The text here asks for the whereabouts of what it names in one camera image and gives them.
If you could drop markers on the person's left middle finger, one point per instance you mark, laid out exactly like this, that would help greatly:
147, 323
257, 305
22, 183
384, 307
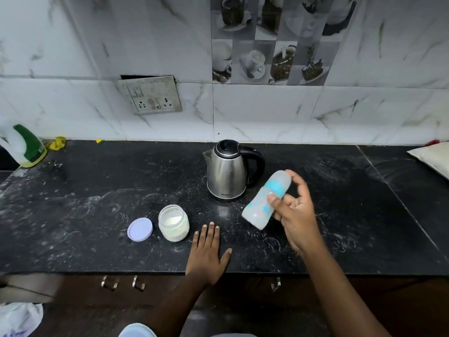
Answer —
209, 235

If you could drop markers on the person's right forearm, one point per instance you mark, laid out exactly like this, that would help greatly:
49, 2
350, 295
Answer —
340, 294

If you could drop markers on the yellow crumpled cloth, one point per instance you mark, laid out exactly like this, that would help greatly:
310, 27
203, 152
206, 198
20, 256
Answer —
57, 143

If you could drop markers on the lilac round jar lid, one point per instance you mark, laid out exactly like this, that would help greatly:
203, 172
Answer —
140, 229

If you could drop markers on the dark brown wooden cabinet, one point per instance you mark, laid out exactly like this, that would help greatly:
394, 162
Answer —
87, 312

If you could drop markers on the person's right hand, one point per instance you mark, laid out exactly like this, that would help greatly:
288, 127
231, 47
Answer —
298, 221

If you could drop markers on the person's right thumb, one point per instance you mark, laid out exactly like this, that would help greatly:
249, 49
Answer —
277, 205

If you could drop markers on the person's left forearm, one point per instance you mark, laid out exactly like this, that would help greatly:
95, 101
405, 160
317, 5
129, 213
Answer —
175, 308

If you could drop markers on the person's left thumb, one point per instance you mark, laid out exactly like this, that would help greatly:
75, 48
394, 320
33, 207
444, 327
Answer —
227, 255

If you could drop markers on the white wall switch socket plate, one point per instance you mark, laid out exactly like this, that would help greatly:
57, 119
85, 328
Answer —
152, 96

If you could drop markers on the white plastic bag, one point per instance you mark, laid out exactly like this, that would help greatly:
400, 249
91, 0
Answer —
19, 319

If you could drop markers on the white bottle with green label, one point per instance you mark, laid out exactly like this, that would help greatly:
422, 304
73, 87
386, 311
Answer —
24, 145

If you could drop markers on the cream white pillow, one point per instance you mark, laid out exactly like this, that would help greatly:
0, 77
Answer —
433, 157

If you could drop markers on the person's left hand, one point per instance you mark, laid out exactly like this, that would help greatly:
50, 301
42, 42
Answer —
205, 259

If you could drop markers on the person's left little finger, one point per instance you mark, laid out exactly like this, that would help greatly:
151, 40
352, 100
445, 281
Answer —
195, 241

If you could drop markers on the translucent baby bottle blue band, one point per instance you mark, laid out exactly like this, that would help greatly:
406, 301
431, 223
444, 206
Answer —
261, 207

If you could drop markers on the stainless steel electric kettle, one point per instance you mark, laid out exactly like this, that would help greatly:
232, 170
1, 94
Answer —
226, 171

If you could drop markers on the small red object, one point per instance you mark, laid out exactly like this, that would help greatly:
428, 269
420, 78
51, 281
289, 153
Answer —
432, 142

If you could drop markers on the glass jar with white powder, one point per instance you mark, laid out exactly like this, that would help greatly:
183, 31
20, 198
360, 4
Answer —
173, 224

